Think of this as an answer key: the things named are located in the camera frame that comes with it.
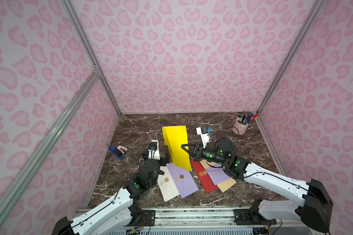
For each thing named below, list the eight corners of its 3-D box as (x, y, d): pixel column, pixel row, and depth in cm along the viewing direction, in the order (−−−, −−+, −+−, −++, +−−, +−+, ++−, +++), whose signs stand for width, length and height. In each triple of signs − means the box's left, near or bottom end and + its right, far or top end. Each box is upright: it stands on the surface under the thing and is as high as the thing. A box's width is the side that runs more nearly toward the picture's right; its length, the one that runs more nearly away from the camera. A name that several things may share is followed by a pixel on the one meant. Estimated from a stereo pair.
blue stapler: (107, 150, 101) (105, 147, 99) (115, 142, 105) (113, 139, 103) (122, 160, 96) (120, 158, 94) (130, 152, 100) (129, 149, 97)
